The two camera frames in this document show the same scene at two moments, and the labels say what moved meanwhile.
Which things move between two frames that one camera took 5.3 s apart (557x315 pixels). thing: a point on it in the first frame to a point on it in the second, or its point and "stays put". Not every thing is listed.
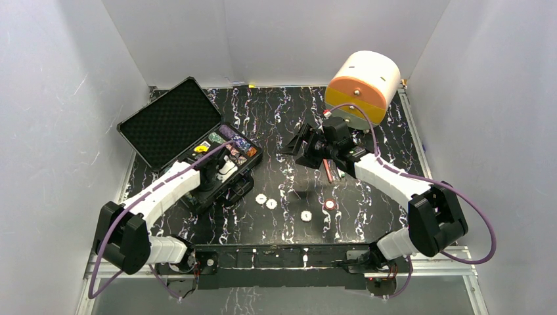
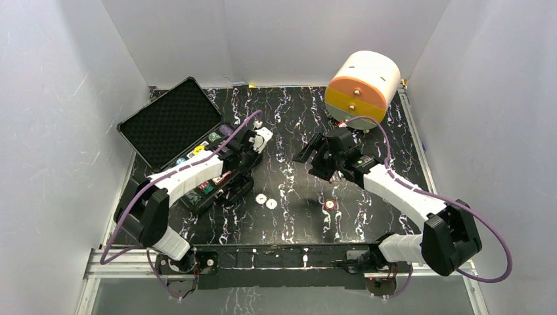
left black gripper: x=222 y=164 to x=243 y=166
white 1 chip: x=271 y=203 stays put
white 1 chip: x=261 y=198 stays put
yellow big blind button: x=201 y=148 stays put
